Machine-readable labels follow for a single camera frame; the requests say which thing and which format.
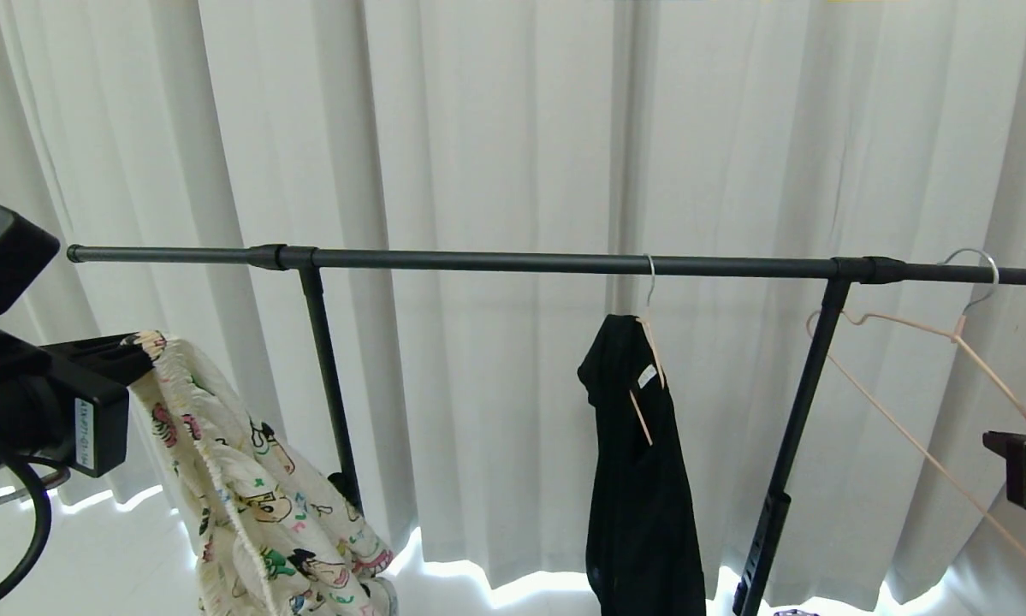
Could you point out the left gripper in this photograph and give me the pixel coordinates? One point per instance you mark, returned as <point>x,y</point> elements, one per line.
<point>42,411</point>

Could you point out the pink clothes hanger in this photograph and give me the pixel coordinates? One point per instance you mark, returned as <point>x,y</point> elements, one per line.
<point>932,453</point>
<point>649,342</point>

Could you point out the cream printed garment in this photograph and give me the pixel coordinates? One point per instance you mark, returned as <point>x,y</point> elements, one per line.
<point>247,496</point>

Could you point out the black garment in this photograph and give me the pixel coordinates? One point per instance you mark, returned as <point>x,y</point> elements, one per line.
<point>641,496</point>

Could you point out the black clothes rack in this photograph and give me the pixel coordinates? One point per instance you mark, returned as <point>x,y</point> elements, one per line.
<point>521,261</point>

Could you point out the white curtain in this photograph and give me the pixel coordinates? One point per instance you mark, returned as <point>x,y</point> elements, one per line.
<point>521,128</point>

